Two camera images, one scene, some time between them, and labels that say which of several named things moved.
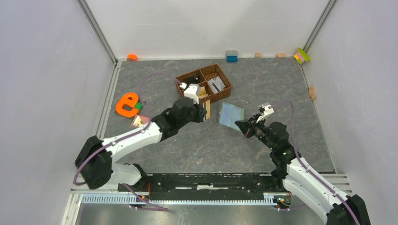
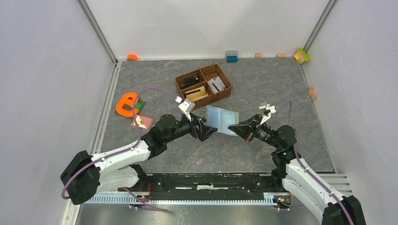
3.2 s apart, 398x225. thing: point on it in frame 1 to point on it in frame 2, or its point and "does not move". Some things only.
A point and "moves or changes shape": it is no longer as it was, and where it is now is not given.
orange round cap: [132, 57] does not move
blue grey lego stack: [232, 56] does not move
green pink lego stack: [301, 56] does not move
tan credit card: [208, 109] to [194, 95]
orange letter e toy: [130, 99] does not move
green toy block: [138, 106] does not move
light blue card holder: [229, 114] moves or changes shape
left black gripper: [201, 112] to [204, 131]
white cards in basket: [216, 84] does not move
